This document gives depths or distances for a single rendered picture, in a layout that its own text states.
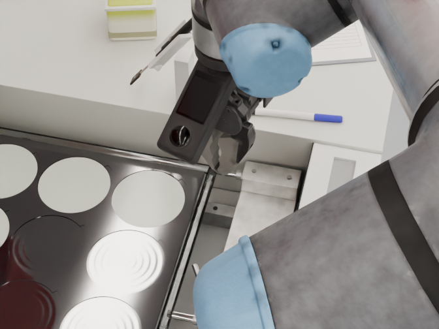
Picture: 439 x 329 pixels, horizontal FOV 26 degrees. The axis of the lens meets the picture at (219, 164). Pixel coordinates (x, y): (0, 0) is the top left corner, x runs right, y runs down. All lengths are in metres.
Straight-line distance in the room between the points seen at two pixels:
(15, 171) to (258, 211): 0.35
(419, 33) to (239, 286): 0.23
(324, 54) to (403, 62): 0.77
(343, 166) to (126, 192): 0.30
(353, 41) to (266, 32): 0.61
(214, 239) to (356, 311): 0.88
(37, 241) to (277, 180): 0.34
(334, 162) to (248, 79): 0.46
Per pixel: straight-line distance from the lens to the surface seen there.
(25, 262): 1.27
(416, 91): 0.62
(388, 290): 0.50
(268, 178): 1.33
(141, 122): 1.36
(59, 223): 1.30
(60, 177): 1.35
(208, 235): 1.37
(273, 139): 1.32
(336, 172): 1.28
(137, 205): 1.31
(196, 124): 1.02
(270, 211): 1.33
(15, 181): 1.36
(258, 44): 0.83
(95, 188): 1.33
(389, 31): 0.70
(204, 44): 0.99
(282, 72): 0.85
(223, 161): 1.13
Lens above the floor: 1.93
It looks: 50 degrees down
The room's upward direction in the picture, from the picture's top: straight up
